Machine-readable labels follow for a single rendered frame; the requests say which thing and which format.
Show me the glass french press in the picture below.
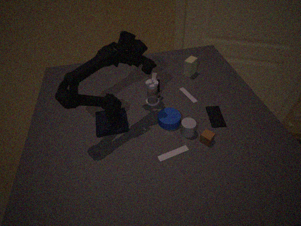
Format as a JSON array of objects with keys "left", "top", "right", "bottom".
[{"left": 146, "top": 78, "right": 160, "bottom": 106}]

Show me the blue cylinder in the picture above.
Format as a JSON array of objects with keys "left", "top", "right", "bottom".
[{"left": 158, "top": 107, "right": 181, "bottom": 130}]

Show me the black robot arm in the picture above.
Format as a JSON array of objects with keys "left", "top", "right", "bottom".
[{"left": 55, "top": 31, "right": 148, "bottom": 124}]

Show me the brown cube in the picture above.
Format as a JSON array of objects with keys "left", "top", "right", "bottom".
[{"left": 199, "top": 129, "right": 215, "bottom": 146}]

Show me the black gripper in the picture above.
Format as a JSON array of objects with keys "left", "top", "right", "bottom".
[{"left": 128, "top": 50, "right": 157, "bottom": 75}]

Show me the grey cylinder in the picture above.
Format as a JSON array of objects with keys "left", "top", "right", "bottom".
[{"left": 180, "top": 117, "right": 196, "bottom": 137}]

